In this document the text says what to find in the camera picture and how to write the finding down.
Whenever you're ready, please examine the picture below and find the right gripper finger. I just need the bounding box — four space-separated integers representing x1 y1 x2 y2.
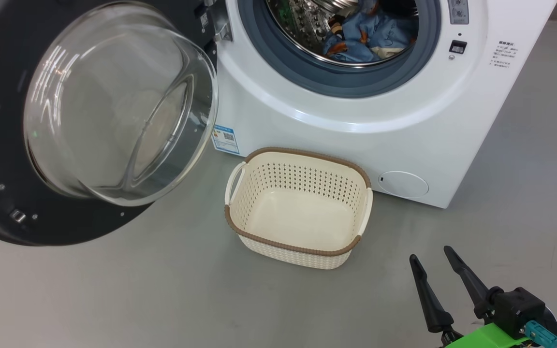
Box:
443 246 495 319
409 254 464 340

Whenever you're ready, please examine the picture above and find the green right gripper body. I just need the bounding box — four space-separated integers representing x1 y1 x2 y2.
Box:
445 323 533 348

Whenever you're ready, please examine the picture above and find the white front-load washing machine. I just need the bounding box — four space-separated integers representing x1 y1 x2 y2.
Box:
201 0 557 209

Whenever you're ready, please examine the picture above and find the grey warning label sticker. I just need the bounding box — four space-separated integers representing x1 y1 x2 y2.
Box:
447 0 470 25

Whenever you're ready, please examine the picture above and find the grey rubber door gasket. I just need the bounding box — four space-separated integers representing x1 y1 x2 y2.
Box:
236 0 442 100

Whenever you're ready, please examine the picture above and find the washing machine drum with clothes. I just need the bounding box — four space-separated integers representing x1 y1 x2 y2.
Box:
265 0 419 68

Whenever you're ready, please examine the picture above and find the metal washer door hinge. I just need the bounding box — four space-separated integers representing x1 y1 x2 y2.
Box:
201 0 233 43

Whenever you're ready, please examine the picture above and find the round white filter cover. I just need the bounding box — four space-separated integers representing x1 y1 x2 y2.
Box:
378 171 430 199

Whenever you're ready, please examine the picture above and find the cream plastic laundry basket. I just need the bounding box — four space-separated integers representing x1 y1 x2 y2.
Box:
224 147 374 270

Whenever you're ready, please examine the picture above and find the black text warning sticker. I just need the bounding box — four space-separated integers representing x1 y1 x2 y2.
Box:
490 41 518 69

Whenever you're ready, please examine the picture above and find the blue energy label sticker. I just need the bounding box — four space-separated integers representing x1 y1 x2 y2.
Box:
211 124 240 155

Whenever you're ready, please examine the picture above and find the teal cable connector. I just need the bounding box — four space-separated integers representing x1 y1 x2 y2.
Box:
524 320 557 346

